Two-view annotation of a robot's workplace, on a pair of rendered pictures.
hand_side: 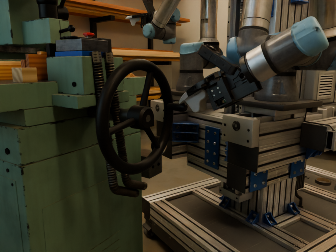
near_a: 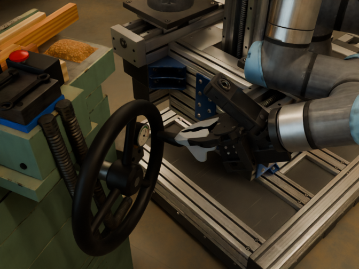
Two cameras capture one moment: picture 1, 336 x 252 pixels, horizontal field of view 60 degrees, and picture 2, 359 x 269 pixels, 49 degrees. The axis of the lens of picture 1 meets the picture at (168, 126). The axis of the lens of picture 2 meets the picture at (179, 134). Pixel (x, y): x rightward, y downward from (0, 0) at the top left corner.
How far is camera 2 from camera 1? 0.47 m
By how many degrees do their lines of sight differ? 31
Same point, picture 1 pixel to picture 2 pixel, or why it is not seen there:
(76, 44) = (13, 115)
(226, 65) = (248, 121)
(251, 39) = (285, 63)
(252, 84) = (283, 153)
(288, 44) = (343, 134)
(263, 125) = not seen: hidden behind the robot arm
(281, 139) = not seen: hidden behind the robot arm
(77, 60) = (21, 141)
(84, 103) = (45, 189)
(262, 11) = (305, 20)
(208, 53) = (220, 100)
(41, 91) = not seen: outside the picture
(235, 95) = (258, 158)
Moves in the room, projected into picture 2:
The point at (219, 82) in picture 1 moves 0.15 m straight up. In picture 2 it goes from (237, 145) to (248, 65)
